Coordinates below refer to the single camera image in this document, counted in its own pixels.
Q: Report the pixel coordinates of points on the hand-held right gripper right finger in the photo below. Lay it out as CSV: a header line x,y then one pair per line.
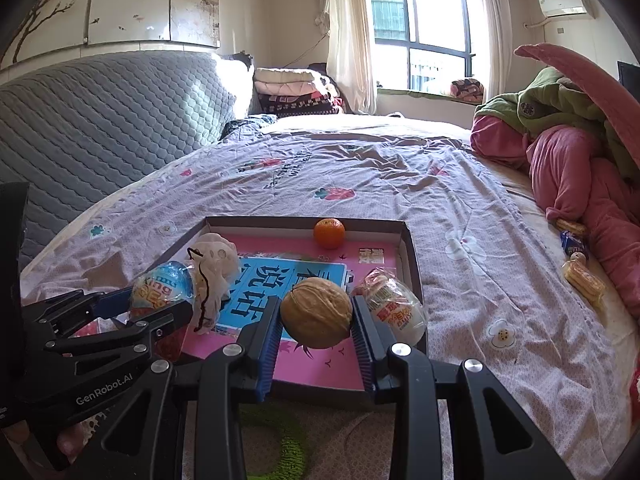
x,y
362,350

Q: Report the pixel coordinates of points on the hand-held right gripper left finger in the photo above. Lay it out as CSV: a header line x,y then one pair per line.
x,y
267,355

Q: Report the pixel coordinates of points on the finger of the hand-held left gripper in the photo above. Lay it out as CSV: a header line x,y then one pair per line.
x,y
115,300
150,332

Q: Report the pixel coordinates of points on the blue egg toy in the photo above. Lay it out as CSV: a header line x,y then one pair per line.
x,y
160,285

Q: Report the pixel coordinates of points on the walnut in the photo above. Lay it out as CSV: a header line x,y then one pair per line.
x,y
315,312

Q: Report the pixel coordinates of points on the shallow cardboard box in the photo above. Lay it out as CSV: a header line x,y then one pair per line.
x,y
410,270

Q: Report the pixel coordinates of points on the beige mesh scrunchie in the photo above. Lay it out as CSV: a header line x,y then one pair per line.
x,y
215,260

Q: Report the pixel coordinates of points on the small orange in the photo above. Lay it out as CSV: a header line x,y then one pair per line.
x,y
329,234

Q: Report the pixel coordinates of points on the person's left hand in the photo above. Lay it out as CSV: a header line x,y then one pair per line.
x,y
66,444

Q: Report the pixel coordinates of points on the pink and blue book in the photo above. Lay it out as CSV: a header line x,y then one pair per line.
x,y
320,365

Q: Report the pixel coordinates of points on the red and white egg toy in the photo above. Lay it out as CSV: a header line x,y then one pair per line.
x,y
395,310

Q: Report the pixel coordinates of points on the strawberry printed bed sheet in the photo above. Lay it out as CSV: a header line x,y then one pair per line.
x,y
400,175

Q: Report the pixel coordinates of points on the grey quilted headboard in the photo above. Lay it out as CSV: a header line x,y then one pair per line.
x,y
100,110

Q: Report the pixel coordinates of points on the dark patterned cloth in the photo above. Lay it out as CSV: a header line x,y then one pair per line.
x,y
250,125

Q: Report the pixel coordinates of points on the long biscuit packet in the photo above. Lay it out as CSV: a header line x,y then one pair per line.
x,y
582,280

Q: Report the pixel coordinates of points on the blue candy wrapper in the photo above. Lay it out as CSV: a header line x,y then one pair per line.
x,y
572,245

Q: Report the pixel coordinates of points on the small biscuit packet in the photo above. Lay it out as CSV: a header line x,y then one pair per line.
x,y
571,226

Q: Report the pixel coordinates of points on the white pillow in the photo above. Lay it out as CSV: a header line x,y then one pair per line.
x,y
235,85

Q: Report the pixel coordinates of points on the dark patterned folded blanket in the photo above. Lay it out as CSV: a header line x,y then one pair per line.
x,y
295,105

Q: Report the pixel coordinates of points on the pink folded blanket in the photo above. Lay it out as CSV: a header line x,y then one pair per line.
x,y
290,90

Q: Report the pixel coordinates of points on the pink quilt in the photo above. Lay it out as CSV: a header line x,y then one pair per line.
x,y
565,170

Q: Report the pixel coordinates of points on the cream folded quilt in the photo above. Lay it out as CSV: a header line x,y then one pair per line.
x,y
285,76

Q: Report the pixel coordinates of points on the patterned blanket on sill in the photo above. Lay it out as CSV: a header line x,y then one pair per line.
x,y
467,89

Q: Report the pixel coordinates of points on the floral painted wardrobe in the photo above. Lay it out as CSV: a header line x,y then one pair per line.
x,y
125,5

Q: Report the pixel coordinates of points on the green blanket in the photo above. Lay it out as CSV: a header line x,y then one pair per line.
x,y
555,105

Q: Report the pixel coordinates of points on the cream curtain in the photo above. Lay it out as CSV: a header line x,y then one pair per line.
x,y
495,35
350,35

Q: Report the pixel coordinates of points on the black framed window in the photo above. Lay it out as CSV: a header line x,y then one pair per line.
x,y
435,15

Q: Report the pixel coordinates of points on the black television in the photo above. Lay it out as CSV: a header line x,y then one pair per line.
x,y
629,74

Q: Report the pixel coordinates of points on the white air conditioner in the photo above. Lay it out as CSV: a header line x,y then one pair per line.
x,y
565,6

